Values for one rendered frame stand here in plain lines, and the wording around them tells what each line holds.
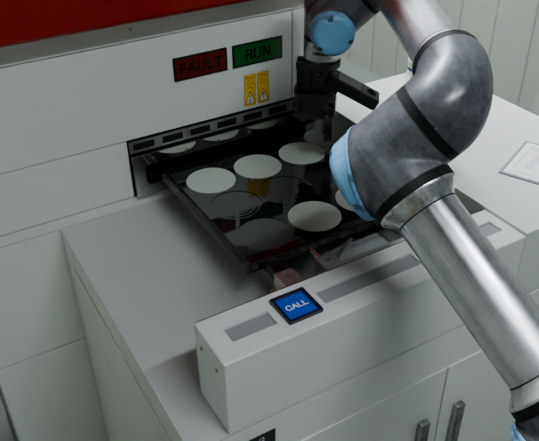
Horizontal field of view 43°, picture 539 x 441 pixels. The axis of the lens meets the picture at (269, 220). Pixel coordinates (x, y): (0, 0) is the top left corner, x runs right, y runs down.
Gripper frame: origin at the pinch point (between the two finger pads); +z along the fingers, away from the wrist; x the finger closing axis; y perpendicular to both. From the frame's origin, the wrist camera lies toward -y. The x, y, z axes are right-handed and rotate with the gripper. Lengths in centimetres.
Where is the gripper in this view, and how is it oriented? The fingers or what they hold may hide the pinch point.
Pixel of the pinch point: (329, 149)
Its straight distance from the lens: 147.3
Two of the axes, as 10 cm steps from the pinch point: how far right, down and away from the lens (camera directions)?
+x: -1.3, 5.6, -8.2
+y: -9.9, -0.6, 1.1
